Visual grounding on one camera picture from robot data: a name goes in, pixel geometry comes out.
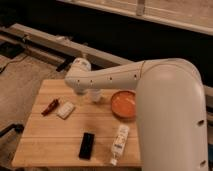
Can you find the white squeeze bottle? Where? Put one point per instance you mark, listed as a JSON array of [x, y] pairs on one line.
[[119, 143]]

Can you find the black device on floor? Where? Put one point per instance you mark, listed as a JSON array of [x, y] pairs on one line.
[[10, 50]]

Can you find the wooden table board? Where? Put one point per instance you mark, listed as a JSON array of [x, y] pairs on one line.
[[49, 141]]

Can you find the orange bowl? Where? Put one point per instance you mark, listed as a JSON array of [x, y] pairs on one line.
[[123, 104]]

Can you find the black clamp handle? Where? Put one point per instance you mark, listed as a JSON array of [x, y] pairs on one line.
[[18, 128]]

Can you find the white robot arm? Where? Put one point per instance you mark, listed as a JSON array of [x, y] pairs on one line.
[[170, 109]]

